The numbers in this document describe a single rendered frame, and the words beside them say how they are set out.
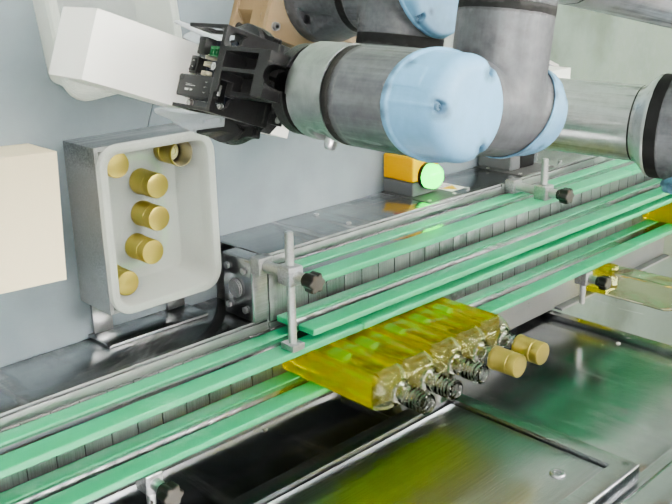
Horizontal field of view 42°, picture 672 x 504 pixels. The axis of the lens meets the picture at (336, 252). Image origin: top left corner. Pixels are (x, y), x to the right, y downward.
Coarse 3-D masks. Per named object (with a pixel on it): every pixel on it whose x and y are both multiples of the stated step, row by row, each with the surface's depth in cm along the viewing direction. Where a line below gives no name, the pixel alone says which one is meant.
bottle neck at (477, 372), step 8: (456, 360) 123; (464, 360) 123; (472, 360) 122; (456, 368) 123; (464, 368) 122; (472, 368) 121; (480, 368) 121; (488, 368) 122; (464, 376) 123; (472, 376) 121; (480, 376) 123; (480, 384) 122
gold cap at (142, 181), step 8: (136, 176) 118; (144, 176) 117; (152, 176) 116; (160, 176) 117; (136, 184) 118; (144, 184) 116; (152, 184) 116; (160, 184) 117; (136, 192) 119; (144, 192) 117; (152, 192) 116; (160, 192) 117
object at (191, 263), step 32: (128, 160) 118; (192, 160) 121; (128, 192) 119; (192, 192) 122; (128, 224) 120; (192, 224) 124; (128, 256) 121; (192, 256) 126; (160, 288) 120; (192, 288) 121
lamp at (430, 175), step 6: (426, 162) 153; (420, 168) 152; (426, 168) 151; (432, 168) 151; (438, 168) 151; (420, 174) 152; (426, 174) 151; (432, 174) 151; (438, 174) 151; (420, 180) 152; (426, 180) 151; (432, 180) 151; (438, 180) 152; (426, 186) 152; (432, 186) 152; (438, 186) 153
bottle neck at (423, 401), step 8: (400, 384) 116; (408, 384) 117; (400, 392) 116; (408, 392) 115; (416, 392) 114; (424, 392) 114; (400, 400) 116; (408, 400) 115; (416, 400) 114; (424, 400) 113; (432, 400) 115; (416, 408) 114; (424, 408) 115; (432, 408) 115
